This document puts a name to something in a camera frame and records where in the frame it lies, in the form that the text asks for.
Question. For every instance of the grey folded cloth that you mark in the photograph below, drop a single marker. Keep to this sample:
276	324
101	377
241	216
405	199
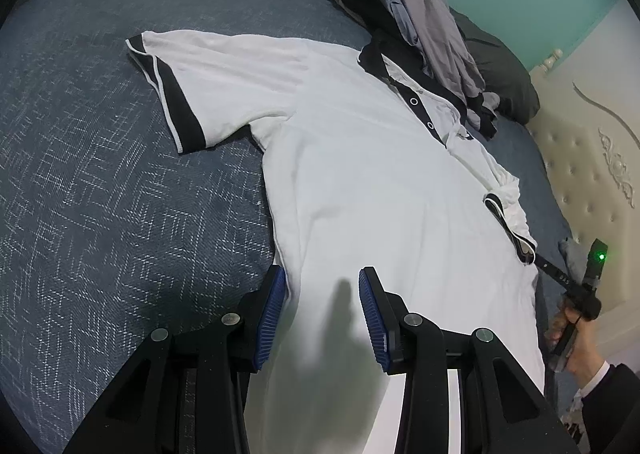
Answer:
570	254

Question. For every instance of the light blue shirt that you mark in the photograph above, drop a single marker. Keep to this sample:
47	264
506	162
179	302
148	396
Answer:
395	8

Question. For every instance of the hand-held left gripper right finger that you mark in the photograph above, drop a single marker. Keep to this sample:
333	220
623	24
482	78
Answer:
375	319

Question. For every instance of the blue patterned bed sheet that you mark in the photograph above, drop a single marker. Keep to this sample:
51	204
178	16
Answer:
115	158

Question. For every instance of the white polo shirt black trim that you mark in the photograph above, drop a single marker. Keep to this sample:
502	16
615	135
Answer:
360	173

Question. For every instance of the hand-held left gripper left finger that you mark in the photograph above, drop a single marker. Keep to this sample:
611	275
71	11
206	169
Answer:
270	319

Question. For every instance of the grey jacket black trim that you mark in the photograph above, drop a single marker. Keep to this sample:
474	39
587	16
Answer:
440	43

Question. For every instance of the cream tufted headboard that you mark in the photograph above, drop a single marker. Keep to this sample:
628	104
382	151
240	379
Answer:
595	158

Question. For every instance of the person's right forearm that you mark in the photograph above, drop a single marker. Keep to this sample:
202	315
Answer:
610	409

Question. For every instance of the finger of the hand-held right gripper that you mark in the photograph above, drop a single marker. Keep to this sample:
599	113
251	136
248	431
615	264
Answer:
552	271

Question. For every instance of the person's right hand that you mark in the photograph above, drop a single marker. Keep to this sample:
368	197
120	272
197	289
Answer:
585	349

